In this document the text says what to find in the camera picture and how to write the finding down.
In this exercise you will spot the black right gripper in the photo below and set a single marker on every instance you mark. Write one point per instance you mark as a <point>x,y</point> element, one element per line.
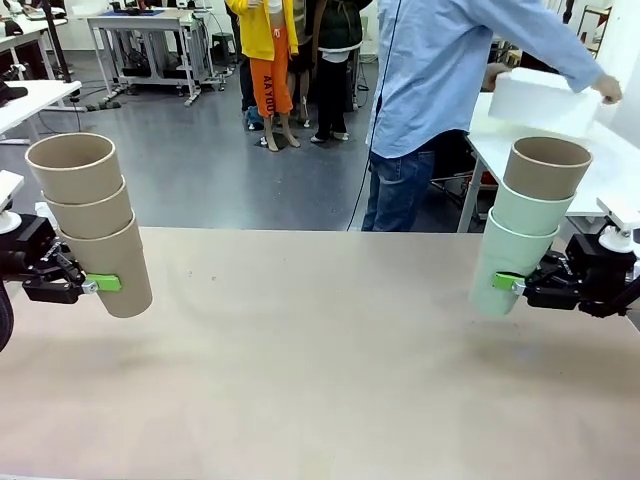
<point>600,265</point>

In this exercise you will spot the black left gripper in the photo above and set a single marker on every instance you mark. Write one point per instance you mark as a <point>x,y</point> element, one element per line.
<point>30,245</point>

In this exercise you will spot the mint green cup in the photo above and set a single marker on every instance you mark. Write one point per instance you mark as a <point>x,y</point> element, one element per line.
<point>500,260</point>
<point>530,215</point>

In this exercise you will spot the brown cup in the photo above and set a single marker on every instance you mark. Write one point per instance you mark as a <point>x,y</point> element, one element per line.
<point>120,260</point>
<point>540,180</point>
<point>100,215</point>
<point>85,185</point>

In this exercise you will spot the white plastic basket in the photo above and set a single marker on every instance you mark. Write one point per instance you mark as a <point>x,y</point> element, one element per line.
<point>540,107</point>

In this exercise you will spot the person's right forearm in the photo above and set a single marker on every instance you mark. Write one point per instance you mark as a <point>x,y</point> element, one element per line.
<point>570,55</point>

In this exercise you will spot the person's right hand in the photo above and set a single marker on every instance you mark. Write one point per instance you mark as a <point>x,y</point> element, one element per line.
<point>611,89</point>

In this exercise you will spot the person's left hand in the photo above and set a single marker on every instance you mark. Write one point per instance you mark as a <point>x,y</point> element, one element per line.
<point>495,72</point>

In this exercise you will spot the large white desk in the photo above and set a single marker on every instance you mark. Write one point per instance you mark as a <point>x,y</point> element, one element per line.
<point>610,165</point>

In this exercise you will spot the power strip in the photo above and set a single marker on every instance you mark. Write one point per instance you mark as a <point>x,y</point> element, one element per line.
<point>102,106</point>

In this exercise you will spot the small white desk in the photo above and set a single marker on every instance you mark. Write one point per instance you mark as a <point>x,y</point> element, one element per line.
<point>40,100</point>

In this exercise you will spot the black item on desk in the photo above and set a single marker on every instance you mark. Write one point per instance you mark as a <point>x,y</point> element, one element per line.
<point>12,94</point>

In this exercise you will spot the black monitor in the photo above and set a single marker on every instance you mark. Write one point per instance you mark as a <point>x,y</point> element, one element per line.
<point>537,62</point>

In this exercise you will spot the black stand pole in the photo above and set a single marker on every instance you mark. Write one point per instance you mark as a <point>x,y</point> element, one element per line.
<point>55,40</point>

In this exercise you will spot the person in blue shirt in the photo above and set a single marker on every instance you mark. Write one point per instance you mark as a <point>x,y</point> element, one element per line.
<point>425,75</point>

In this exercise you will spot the white desk with clutter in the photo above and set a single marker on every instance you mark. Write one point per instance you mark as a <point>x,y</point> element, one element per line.
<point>30,27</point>

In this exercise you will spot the shelf with cardboard boxes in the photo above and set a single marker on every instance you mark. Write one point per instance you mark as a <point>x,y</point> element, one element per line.
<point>595,30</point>

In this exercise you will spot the grey workbench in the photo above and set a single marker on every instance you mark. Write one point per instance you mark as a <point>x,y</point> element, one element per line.
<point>145,22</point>

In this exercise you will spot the person in yellow jacket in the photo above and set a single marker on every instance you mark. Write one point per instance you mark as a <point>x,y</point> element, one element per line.
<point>265,50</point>

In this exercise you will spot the person in dark jacket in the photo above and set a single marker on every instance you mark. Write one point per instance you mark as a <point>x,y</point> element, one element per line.
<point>337,50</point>

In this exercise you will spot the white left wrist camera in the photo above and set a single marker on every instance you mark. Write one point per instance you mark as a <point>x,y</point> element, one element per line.
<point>7,220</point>

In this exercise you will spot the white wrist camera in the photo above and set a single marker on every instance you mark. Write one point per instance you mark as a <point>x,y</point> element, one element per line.
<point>620,240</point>
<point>7,220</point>

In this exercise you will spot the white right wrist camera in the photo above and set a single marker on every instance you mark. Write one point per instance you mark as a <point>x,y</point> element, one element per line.
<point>620,240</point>

